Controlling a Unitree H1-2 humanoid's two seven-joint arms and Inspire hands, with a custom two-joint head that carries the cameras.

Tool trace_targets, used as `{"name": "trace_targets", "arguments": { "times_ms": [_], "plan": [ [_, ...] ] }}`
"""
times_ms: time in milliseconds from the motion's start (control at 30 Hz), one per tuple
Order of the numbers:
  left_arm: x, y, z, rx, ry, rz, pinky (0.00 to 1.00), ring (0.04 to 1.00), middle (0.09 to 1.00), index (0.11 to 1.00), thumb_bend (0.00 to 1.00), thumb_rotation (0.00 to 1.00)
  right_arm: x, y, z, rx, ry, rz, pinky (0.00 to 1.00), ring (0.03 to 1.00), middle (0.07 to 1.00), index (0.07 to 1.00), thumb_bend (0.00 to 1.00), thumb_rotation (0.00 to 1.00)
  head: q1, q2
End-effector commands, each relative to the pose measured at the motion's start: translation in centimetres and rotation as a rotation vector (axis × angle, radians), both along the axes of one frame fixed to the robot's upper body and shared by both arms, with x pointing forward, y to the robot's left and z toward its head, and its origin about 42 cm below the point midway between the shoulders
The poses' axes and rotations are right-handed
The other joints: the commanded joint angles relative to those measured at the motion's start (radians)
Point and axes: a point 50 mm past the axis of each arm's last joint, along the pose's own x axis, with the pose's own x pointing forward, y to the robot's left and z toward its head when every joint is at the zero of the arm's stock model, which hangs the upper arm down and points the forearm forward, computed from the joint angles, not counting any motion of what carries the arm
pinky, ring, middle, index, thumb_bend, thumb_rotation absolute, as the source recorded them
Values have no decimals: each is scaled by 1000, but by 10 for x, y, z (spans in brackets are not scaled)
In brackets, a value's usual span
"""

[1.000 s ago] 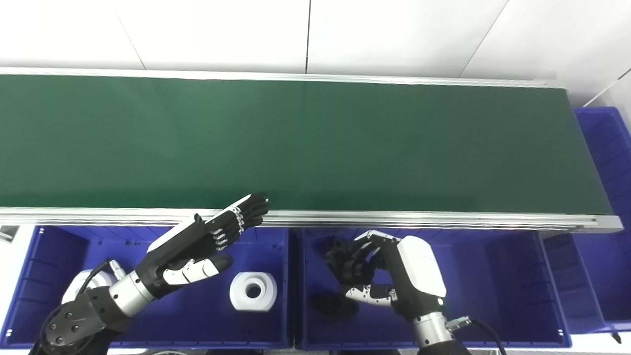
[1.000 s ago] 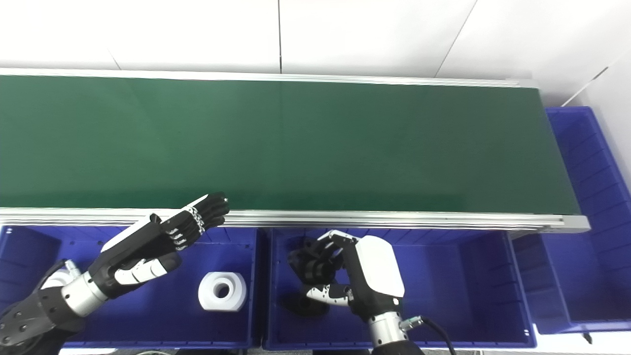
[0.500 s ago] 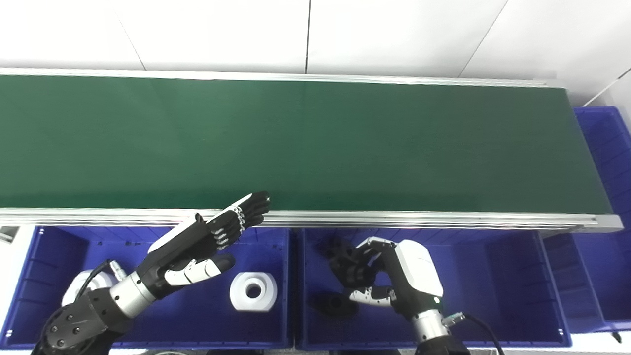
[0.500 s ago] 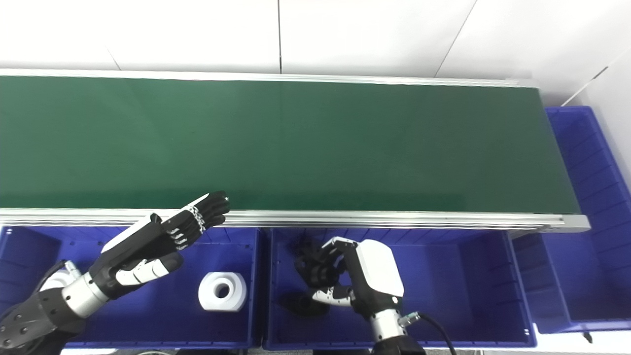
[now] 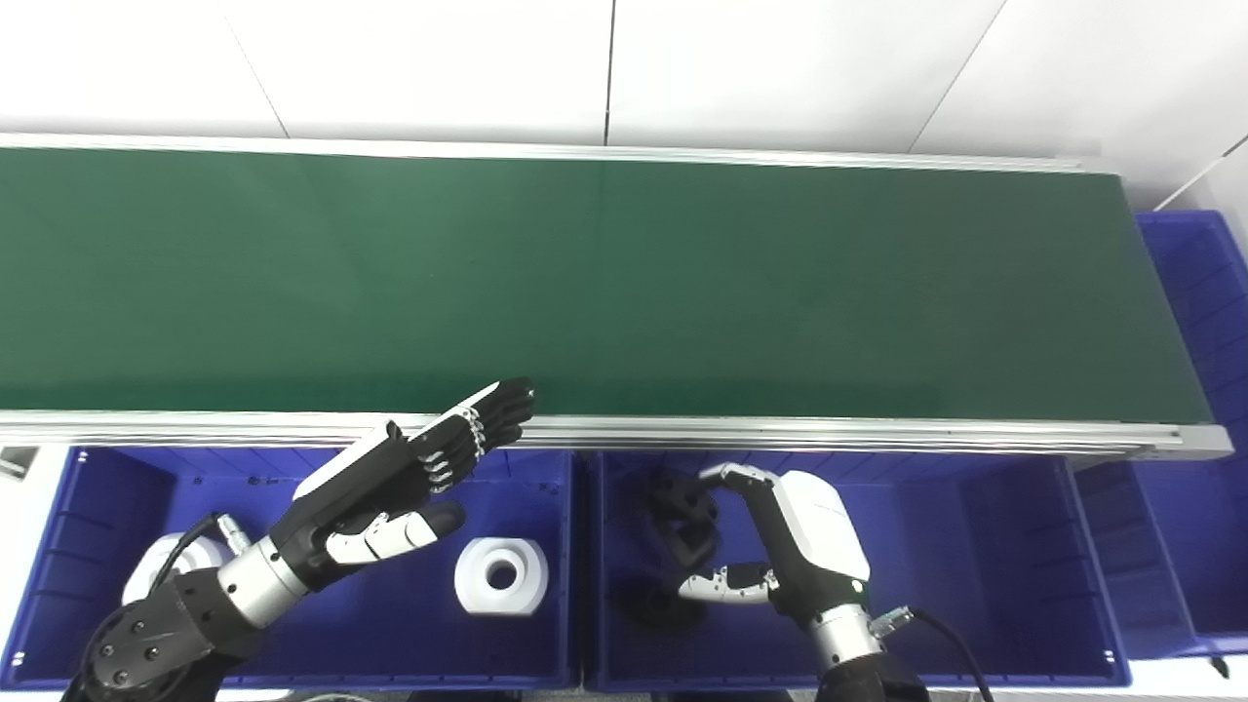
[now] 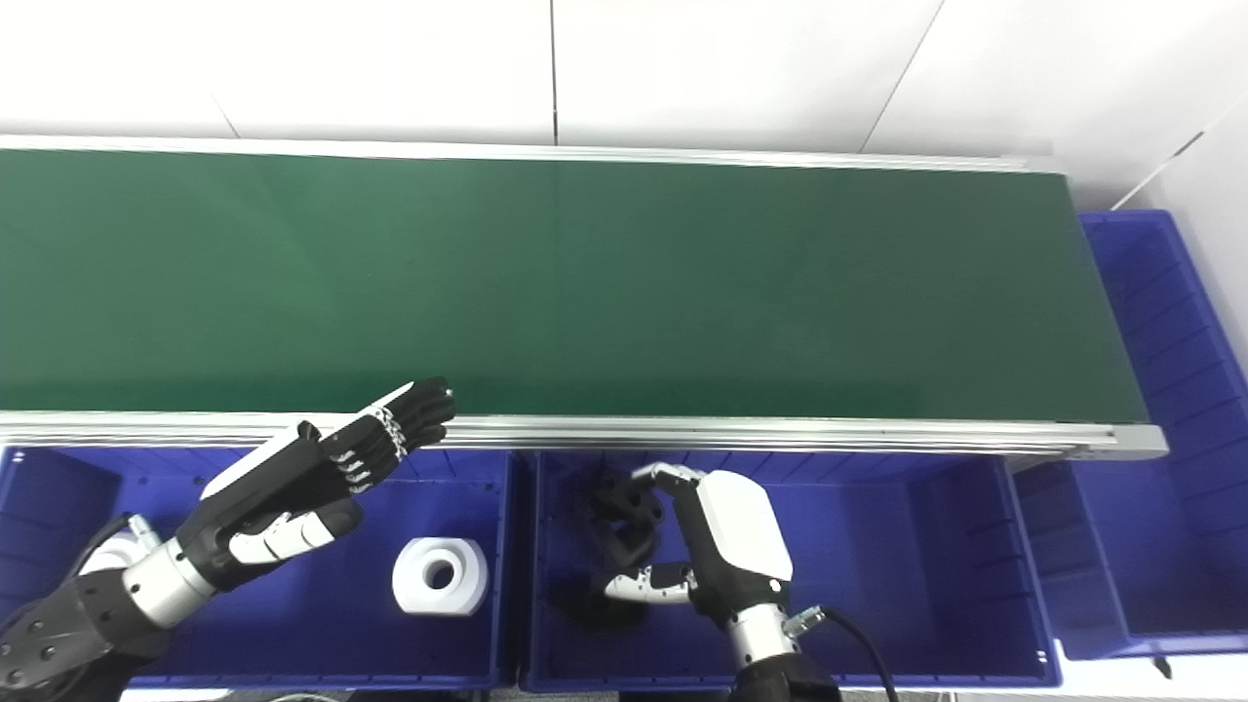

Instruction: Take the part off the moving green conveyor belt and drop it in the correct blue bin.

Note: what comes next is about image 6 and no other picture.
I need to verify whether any white cylinder part left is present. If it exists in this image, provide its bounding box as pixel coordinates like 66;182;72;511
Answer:
78;536;147;578

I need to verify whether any white cylinder part right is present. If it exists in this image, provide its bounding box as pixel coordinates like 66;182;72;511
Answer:
392;536;488;617

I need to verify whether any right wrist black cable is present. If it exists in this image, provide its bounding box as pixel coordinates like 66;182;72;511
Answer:
785;604;903;702

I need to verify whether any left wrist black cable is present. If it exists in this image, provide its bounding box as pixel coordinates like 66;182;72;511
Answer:
70;512;162;591

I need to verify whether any blue bin holding white parts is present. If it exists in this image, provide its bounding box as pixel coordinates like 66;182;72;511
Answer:
0;447;518;691

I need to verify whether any white cylinder part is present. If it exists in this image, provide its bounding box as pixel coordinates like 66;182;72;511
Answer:
392;536;488;617
78;536;147;578

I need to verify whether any empty blue bin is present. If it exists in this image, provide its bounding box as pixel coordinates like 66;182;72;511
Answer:
1014;210;1248;662

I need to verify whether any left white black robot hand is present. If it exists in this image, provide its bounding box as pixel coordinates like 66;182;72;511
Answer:
175;378;457;591

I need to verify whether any blue bin holding black parts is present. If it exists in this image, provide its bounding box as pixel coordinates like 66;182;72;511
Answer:
517;448;1064;693

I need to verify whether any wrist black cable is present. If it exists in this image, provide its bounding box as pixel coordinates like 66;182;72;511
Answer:
785;604;903;702
70;512;162;591

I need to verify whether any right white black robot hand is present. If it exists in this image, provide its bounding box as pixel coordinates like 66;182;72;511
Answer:
603;463;793;625

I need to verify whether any green conveyor belt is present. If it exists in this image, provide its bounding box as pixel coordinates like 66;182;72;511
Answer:
0;135;1169;461
0;148;1150;425

